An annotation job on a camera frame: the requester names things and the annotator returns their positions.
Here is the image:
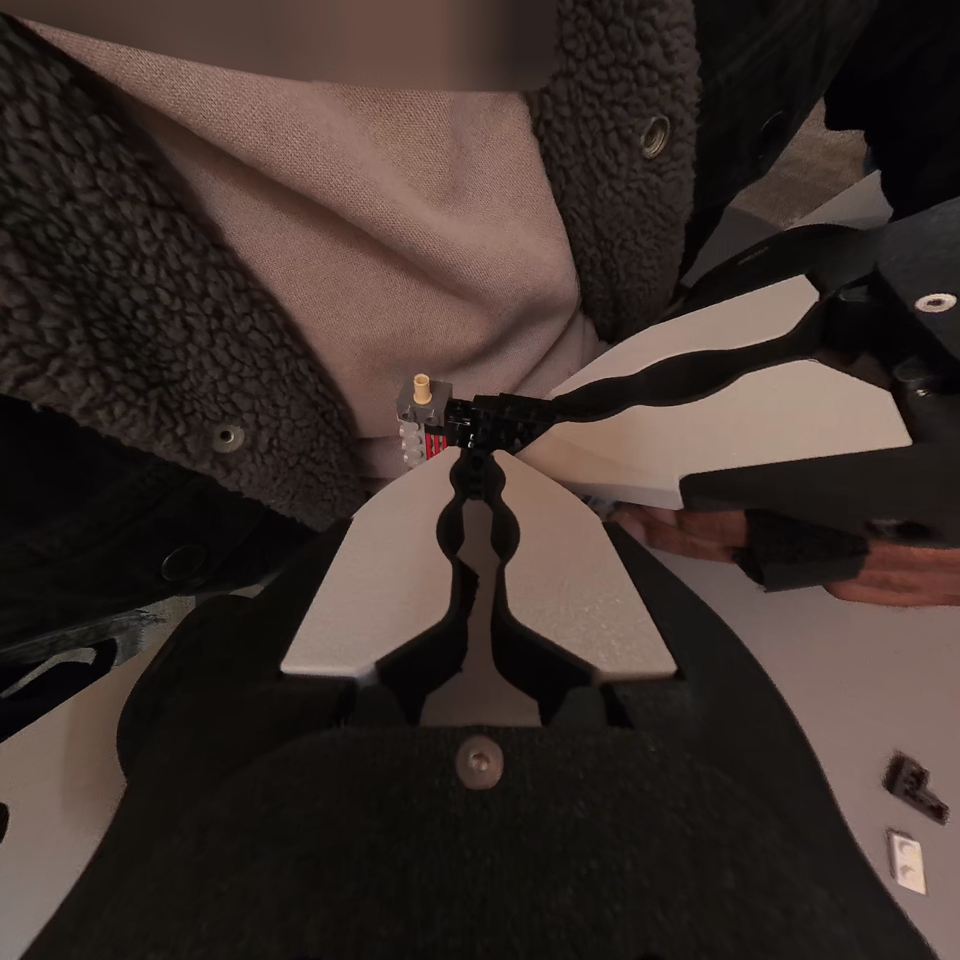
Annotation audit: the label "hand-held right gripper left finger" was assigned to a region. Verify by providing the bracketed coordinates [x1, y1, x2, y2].
[279, 447, 481, 684]

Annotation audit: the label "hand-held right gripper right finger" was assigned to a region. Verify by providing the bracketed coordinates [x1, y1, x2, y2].
[491, 450, 682, 684]

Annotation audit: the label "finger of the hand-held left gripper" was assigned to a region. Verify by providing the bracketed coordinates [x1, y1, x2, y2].
[547, 273, 826, 421]
[517, 360, 914, 513]

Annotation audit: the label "black brick car chassis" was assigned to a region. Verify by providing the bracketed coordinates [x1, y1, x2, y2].
[396, 372, 560, 481]

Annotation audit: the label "small white brick plate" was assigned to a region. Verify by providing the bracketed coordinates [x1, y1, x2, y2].
[885, 827, 930, 895]

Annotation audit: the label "grey desk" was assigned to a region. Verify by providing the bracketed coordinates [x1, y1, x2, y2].
[0, 168, 960, 960]

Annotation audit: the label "person's left hand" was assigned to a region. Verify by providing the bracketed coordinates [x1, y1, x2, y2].
[622, 504, 960, 607]

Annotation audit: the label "blue jeans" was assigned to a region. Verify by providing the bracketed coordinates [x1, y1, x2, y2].
[0, 607, 189, 740]

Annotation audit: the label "beige sweatshirt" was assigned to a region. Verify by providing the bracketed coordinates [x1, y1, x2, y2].
[22, 18, 601, 500]

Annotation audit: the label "black L-shaped brick plate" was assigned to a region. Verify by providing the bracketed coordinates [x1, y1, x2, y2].
[881, 752, 952, 828]

